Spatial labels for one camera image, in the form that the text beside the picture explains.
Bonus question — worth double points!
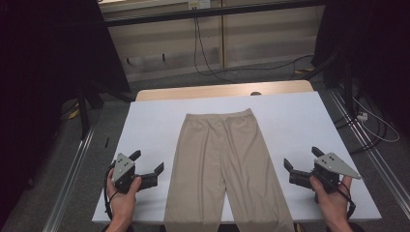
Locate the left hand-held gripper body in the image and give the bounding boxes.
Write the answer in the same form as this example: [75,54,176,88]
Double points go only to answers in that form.
[111,153,160,195]

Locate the black floor cable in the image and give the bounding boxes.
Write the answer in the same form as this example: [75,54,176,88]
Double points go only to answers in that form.
[221,54,315,81]

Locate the white board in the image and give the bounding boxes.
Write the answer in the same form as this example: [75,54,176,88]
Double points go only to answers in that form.
[91,91,382,225]

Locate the black horizontal bar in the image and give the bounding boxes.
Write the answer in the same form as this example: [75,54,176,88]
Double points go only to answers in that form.
[103,0,327,28]

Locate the aluminium floor rail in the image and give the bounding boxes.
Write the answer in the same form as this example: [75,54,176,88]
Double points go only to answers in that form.
[328,88,410,212]
[42,125,96,232]

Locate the black curtain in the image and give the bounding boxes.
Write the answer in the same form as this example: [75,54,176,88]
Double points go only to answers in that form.
[310,0,410,136]
[0,0,132,223]

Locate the black hanging cable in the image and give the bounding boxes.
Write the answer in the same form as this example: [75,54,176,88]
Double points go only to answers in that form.
[192,16,238,84]

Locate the person's left hand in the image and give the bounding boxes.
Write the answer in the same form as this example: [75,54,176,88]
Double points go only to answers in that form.
[105,168,143,226]

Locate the white wall socket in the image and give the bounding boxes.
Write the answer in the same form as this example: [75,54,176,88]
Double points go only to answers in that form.
[188,0,212,10]

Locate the right hand-held gripper black cable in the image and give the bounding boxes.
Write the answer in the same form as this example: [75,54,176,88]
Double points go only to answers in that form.
[335,183,357,220]

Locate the black stand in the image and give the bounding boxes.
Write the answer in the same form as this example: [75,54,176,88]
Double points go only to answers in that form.
[303,47,356,120]
[75,81,133,140]

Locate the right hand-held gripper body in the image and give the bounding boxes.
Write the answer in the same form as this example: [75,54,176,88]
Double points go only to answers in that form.
[288,152,362,194]

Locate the wooden table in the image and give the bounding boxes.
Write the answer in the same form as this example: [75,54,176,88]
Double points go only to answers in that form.
[134,79,314,102]

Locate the person's right hand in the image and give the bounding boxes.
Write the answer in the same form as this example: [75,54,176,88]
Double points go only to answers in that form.
[308,175,353,225]

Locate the white cable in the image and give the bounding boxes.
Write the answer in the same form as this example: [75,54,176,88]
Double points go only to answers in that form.
[352,96,400,143]

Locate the bundle of black cables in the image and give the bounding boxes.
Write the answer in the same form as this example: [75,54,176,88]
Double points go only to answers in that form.
[333,105,388,155]

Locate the beige cabinet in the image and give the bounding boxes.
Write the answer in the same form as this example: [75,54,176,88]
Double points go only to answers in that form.
[107,4,325,83]

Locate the beige pants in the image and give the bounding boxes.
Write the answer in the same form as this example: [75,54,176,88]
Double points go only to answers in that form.
[163,108,296,232]

